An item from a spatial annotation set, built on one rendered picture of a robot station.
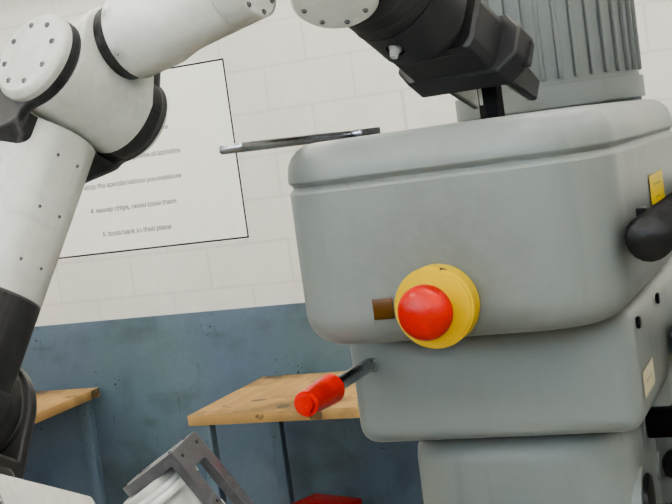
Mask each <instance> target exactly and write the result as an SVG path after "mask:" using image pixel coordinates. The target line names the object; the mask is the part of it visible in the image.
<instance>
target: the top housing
mask: <svg viewBox="0 0 672 504"><path fill-rule="evenodd" d="M671 127H672V117H671V113H670V111H669V110H668V108H667V107H666V106H665V105H664V104H662V103H661V102H659V101H656V100H653V99H643V100H633V101H623V102H612V103H602V104H592V105H582V106H573V107H565V108H558V109H550V110H543V111H536V112H528V113H521V114H514V115H507V116H500V117H493V118H486V119H479V120H472V121H465V122H457V123H450V124H443V125H436V126H429V127H422V128H415V129H408V130H401V131H394V132H387V133H380V134H372V135H365V136H358V137H351V138H344V139H337V140H330V141H323V142H317V143H312V144H309V145H305V146H303V147H302V148H300V149H299V150H298V151H296V153H295V154H294V155H293V157H292V158H291V160H290V162H289V165H288V184H289V185H290V186H292V187H293V191H292V192H291V193H290V199H291V206H292V213H293V220H294V227H295V234H296V241H297V249H298V256H299V263H300V270H301V277H302V284H303V291H304V298H305V305H306V313H307V317H308V321H309V324H310V326H311V327H312V329H313V330H314V331H315V333H316V334H317V335H318V336H320V337H321V338H323V339H324V340H327V341H330V342H333V343H336V344H347V345H354V344H373V343H387V342H400V341H412V340H411V339H410V338H409V337H408V336H407V335H406V334H405V333H404V332H403V330H402V329H401V327H400V325H399V323H398V321H397V318H396V314H395V306H394V305H395V296H396V293H397V290H398V288H399V286H400V284H401V283H402V281H403V280H404V279H405V278H406V277H407V276H408V275H409V274H410V273H412V272H414V271H416V270H418V269H420V268H422V267H424V266H427V265H430V264H447V265H451V266H453V267H456V268H457V269H459V270H461V271H462V272H464V273H465V274H466V275H467V276H468V277H469V278H470V279H471V281H472V282H473V284H474V285H475V287H476V289H477V292H478V295H479V300H480V312H479V317H478V320H477V323H476V325H475V326H474V328H473V329H472V331H471V332H470V333H469V334H468V335H467V336H466V337H468V336H482V335H495V334H509V333H522V332H536V331H548V330H557V329H566V328H572V327H578V326H583V325H589V324H593V323H597V322H600V321H604V320H606V319H609V318H611V317H613V316H614V315H616V314H618V313H619V312H621V311H622V310H623V309H624V308H625V307H626V306H627V305H628V304H629V302H630V301H631V300H632V299H633V298H634V297H635V296H636V295H637V294H638V292H639V291H640V290H641V289H642V288H643V287H644V286H645V285H646V284H647V283H648V281H649V280H650V279H651V278H652V277H653V276H654V275H655V274H656V273H657V272H658V270H659V269H660V268H661V267H662V266H663V265H664V264H665V263H666V262H667V260H668V259H669V258H670V257H671V256H672V251H671V252H670V253H669V254H668V255H667V256H665V257H664V258H662V259H661V260H658V261H654V262H647V261H642V260H640V259H637V258H635V257H634V256H633V255H632V254H631V253H630V252H629V250H628V248H627V246H626V244H625V232H626V228H627V226H628V225H629V223H630V222H631V221H632V220H633V219H634V218H636V217H637V216H636V208H637V207H643V206H646V207H647V208H648V209H649V208H650V207H651V206H653V205H654V204H656V203H657V202H658V201H660V200H661V199H663V198H664V197H666V196H667V195H668V194H670V193H671V192H672V132H671V131H670V128H671ZM389 297H392V300H393V308H394V315H395V318H394V319H383V320H374V312H373V305H372V299H378V298H389Z"/></svg>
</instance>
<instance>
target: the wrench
mask: <svg viewBox="0 0 672 504"><path fill-rule="evenodd" d="M372 134H380V127H375V128H366V129H358V130H351V131H341V132H330V133H322V132H321V134H315V133H313V134H312V135H302V136H293V137H284V138H274V139H265V140H256V141H248V142H239V143H233V144H226V145H221V146H219V151H220V154H222V155H224V154H232V153H240V152H241V153H242V152H250V151H259V150H267V149H275V148H283V147H291V146H299V145H307V144H312V143H317V142H323V141H330V140H337V139H344V138H351V137H358V136H365V135H372Z"/></svg>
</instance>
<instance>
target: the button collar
mask: <svg viewBox="0 0 672 504"><path fill-rule="evenodd" d="M422 284H428V285H433V286H435V287H437V288H439V289H441V290H442V291H443V292H444V293H445V294H446V295H447V296H448V298H449V299H450V301H451V304H452V307H453V320H452V324H451V326H450V328H449V329H448V331H447V332H446V333H445V334H444V335H442V336H441V337H439V338H437V339H435V340H432V341H421V340H417V339H415V338H413V337H411V336H410V335H408V334H407V333H406V332H405V331H404V329H403V328H402V326H401V324H400V322H399V319H398V313H397V311H398V304H399V301H400V299H401V297H402V296H403V294H404V293H405V292H406V291H407V290H409V289H410V288H412V287H414V286H417V285H422ZM394 306H395V314H396V318H397V321H398V323H399V325H400V327H401V329H402V330H403V332H404V333H405V334H406V335H407V336H408V337H409V338H410V339H411V340H412V341H414V342H415V343H417V344H419V345H421V346H424V347H428V348H434V349H439V348H446V347H449V346H451V345H454V344H455V343H457V342H459V341H460V340H461V339H463V338H464V337H466V336H467V335H468V334H469V333H470V332H471V331H472V329H473V328H474V326H475V325H476V323H477V320H478V317H479V312H480V300H479V295H478V292H477V289H476V287H475V285H474V284H473V282H472V281H471V279H470V278H469V277H468V276H467V275H466V274H465V273H464V272H462V271H461V270H459V269H457V268H456V267H453V266H451V265H447V264H430V265H427V266H424V267H422V268H420V269H418V270H416V271H414V272H412V273H410V274H409V275H408V276H407V277H406V278H405V279H404V280H403V281H402V283H401V284H400V286H399V288H398V290H397V293H396V296H395V305H394Z"/></svg>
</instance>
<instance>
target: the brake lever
mask: <svg viewBox="0 0 672 504"><path fill-rule="evenodd" d="M371 372H377V364H376V358H367V359H365V360H363V361H361V362H360V363H358V364H356V365H355V366H353V367H351V368H350V369H348V370H346V371H345V372H343V373H341V374H340V375H338V376H336V375H333V374H325V375H323V376H322V377H320V378H319V379H317V380H316V381H315V382H313V383H312V384H311V385H309V386H308V387H307V388H305V389H304V390H302V391H301V392H300V393H298V394H297V395H296V397H295V400H294V406H295V409H296V410H297V412H298V413H299V414H300V415H302V416H305V417H309V416H312V415H314V414H316V413H318V412H320V411H322V410H324V409H326V408H328V407H330V406H332V405H334V404H336V403H338V402H339V401H341V399H342V398H343V396H344V393H345V389H346V388H347V387H349V386H350V385H352V384H353V383H355V382H357V381H358V380H360V379H361V378H363V377H364V376H366V375H368V374H369V373H371Z"/></svg>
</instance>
